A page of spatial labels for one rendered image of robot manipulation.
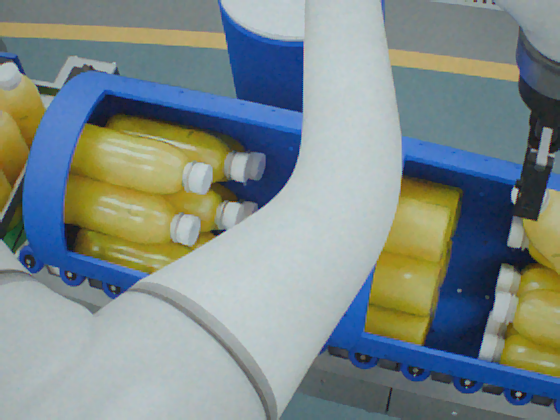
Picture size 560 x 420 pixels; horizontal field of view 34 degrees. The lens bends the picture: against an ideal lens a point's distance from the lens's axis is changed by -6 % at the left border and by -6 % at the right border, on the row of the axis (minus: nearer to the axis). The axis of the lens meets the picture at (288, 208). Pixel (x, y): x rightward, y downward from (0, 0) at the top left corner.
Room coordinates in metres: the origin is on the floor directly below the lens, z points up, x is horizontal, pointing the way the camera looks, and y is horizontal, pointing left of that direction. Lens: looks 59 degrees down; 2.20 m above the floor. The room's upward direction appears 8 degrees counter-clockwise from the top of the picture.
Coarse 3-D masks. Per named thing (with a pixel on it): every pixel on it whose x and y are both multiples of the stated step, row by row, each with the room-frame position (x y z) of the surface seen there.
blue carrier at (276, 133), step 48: (96, 96) 0.79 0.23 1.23; (144, 96) 0.78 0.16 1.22; (192, 96) 0.78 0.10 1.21; (48, 144) 0.73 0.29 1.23; (288, 144) 0.78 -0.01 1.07; (432, 144) 0.66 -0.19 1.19; (48, 192) 0.67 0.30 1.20; (240, 192) 0.76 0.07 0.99; (480, 192) 0.66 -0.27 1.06; (48, 240) 0.64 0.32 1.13; (480, 240) 0.62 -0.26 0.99; (480, 288) 0.56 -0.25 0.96; (336, 336) 0.47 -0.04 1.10; (432, 336) 0.50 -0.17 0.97; (480, 336) 0.49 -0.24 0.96; (528, 384) 0.36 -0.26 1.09
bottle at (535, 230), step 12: (552, 192) 0.51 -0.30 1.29; (552, 204) 0.50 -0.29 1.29; (540, 216) 0.49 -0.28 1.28; (552, 216) 0.48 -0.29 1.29; (528, 228) 0.49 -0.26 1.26; (540, 228) 0.48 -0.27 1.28; (552, 228) 0.47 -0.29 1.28; (540, 240) 0.47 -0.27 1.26; (552, 240) 0.47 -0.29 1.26; (540, 252) 0.47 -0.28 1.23; (552, 252) 0.46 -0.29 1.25; (552, 264) 0.46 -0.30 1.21
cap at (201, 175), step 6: (198, 168) 0.69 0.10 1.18; (204, 168) 0.69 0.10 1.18; (210, 168) 0.69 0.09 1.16; (192, 174) 0.68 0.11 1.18; (198, 174) 0.68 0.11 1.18; (204, 174) 0.68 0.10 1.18; (210, 174) 0.69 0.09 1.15; (192, 180) 0.67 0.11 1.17; (198, 180) 0.67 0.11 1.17; (204, 180) 0.67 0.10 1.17; (210, 180) 0.69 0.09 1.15; (192, 186) 0.67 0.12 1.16; (198, 186) 0.67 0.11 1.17; (204, 186) 0.67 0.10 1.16; (198, 192) 0.66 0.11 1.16; (204, 192) 0.67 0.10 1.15
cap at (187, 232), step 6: (186, 216) 0.65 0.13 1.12; (192, 216) 0.65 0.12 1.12; (180, 222) 0.64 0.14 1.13; (186, 222) 0.64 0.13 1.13; (192, 222) 0.64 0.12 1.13; (198, 222) 0.65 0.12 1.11; (180, 228) 0.63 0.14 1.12; (186, 228) 0.63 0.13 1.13; (192, 228) 0.63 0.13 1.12; (198, 228) 0.64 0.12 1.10; (180, 234) 0.63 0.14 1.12; (186, 234) 0.63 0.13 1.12; (192, 234) 0.63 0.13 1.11; (180, 240) 0.62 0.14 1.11; (186, 240) 0.62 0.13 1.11; (192, 240) 0.63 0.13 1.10
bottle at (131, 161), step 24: (96, 144) 0.74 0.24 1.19; (120, 144) 0.73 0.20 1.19; (144, 144) 0.73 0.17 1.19; (168, 144) 0.73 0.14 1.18; (72, 168) 0.73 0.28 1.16; (96, 168) 0.71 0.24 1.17; (120, 168) 0.70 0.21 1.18; (144, 168) 0.69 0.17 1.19; (168, 168) 0.69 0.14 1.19; (192, 168) 0.69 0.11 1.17; (168, 192) 0.67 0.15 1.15
